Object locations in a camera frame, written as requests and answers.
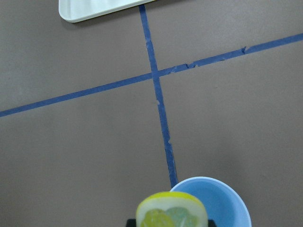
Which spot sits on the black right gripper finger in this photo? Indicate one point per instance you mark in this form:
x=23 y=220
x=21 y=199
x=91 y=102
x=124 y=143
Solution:
x=132 y=223

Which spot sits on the lemon slice stack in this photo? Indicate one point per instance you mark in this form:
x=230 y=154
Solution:
x=171 y=209

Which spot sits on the light blue plastic cup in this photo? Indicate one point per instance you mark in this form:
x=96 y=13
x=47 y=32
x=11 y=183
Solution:
x=224 y=206

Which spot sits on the cream bear tray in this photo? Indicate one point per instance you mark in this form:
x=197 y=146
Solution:
x=74 y=11

